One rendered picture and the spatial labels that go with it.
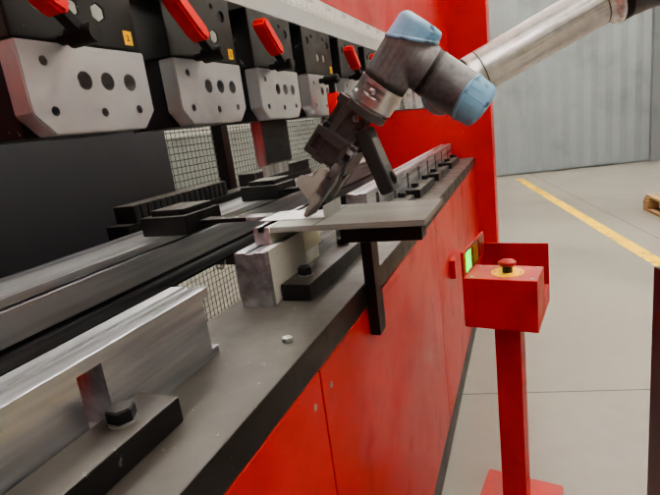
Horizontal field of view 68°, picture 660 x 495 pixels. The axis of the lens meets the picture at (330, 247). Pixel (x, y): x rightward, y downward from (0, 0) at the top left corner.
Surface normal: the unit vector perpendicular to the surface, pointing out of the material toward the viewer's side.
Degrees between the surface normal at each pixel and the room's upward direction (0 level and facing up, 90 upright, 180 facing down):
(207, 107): 90
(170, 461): 0
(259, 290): 90
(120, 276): 90
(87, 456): 0
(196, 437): 0
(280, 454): 90
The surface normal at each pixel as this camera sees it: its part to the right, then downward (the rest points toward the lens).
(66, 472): -0.13, -0.96
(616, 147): -0.33, 0.27
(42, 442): 0.93, -0.03
